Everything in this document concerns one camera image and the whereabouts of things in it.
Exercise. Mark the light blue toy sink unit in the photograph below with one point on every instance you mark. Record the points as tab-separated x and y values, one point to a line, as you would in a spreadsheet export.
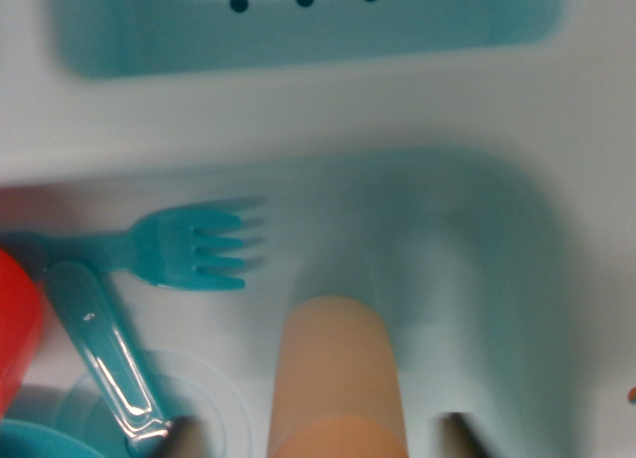
348	105

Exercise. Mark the cream detergent bottle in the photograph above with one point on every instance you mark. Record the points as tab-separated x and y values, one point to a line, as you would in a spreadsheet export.
333	368

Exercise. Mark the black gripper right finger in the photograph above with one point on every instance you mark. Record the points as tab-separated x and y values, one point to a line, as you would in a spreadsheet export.
462	438

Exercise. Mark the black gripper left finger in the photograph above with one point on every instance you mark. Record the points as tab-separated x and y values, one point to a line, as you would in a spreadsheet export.
186	438

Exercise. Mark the teal toy fork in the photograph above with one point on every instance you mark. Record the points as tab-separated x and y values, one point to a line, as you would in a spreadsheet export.
169	249

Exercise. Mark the red toy cup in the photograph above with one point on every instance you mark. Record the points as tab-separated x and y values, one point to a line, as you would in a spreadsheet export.
17	329

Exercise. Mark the teal toy knife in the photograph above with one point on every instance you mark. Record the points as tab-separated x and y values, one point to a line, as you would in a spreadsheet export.
99	339

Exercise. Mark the teal toy plate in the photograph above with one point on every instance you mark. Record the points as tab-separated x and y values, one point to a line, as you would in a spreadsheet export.
40	440

